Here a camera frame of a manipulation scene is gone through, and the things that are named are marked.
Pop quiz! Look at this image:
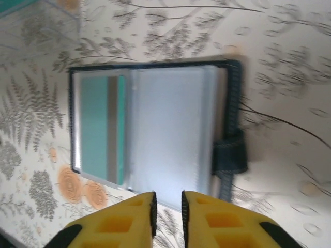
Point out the teal credit card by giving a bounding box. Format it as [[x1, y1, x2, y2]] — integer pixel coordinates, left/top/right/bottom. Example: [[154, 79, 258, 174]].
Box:
[[0, 0, 39, 18], [79, 74, 127, 186]]

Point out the clear plastic tray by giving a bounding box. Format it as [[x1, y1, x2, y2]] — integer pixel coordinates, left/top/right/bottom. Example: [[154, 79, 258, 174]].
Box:
[[0, 0, 83, 52]]

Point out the blue card holder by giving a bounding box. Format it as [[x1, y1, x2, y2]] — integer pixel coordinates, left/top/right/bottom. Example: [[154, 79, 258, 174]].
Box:
[[67, 58, 249, 211]]

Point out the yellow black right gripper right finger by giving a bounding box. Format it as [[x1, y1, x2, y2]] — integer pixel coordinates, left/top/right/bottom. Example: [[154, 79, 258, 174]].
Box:
[[180, 190, 297, 248]]

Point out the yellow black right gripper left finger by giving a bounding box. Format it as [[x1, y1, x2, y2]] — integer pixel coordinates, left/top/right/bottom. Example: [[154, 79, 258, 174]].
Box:
[[48, 191, 158, 248]]

